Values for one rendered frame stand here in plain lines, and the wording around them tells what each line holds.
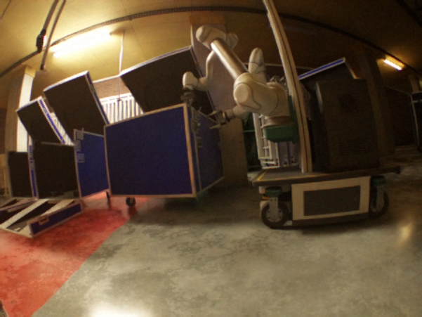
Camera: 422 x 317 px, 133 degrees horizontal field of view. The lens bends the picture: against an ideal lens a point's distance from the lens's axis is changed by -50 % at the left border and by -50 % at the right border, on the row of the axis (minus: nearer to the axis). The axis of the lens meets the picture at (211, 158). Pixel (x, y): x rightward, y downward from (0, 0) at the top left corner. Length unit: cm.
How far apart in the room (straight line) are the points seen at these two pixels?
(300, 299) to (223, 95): 283
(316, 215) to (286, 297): 53
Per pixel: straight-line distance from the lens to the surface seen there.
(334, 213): 107
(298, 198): 101
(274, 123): 102
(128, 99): 419
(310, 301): 66
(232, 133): 288
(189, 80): 172
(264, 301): 66
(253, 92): 84
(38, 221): 177
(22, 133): 507
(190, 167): 150
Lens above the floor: 48
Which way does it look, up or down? level
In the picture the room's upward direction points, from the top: 6 degrees counter-clockwise
